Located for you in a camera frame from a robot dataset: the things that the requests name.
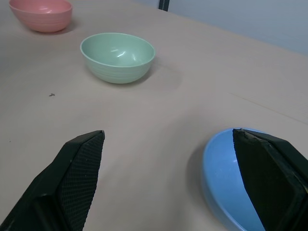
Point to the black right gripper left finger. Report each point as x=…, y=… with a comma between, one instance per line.
x=72, y=178

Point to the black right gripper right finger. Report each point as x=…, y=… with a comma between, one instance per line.
x=267, y=178

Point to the blue bowl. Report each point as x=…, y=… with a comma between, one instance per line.
x=223, y=178

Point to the green bowl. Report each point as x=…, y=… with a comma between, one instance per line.
x=118, y=59

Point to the pink bowl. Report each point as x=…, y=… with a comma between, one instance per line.
x=42, y=15

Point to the black post with white marks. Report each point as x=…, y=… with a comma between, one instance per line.
x=163, y=4

